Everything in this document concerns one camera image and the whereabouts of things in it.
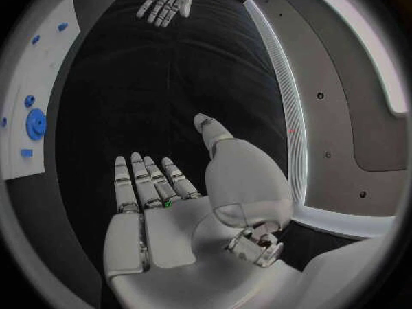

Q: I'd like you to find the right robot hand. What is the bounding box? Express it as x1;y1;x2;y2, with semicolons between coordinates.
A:
101;113;306;309

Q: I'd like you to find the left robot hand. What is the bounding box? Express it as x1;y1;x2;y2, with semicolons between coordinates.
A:
135;0;205;28

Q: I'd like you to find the white task board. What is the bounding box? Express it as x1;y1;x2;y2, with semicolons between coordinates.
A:
0;0;82;181

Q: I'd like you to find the blue gear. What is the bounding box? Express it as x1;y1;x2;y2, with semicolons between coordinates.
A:
25;108;48;141

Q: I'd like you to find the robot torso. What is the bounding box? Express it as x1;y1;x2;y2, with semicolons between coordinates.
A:
242;0;409;238

